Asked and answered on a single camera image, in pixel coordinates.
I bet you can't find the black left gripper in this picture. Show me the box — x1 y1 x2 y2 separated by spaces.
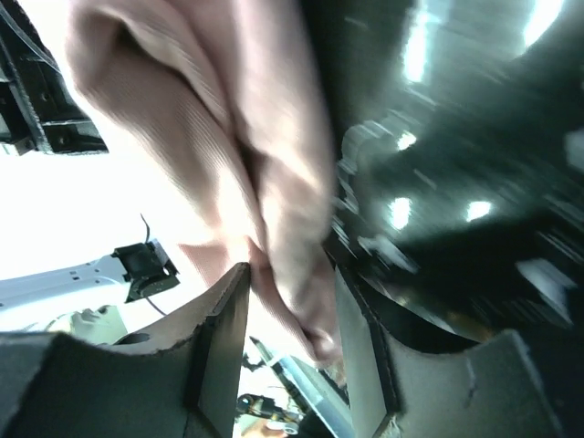
1 1 108 155

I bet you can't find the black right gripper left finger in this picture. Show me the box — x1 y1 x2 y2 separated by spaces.
1 263 250 437

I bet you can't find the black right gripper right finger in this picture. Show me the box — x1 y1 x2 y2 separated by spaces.
335 267 583 437

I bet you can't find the pink printed t-shirt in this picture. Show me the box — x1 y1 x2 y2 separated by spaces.
44 1 341 366

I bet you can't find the aluminium frame rail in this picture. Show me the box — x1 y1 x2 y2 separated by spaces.
250 338 355 437

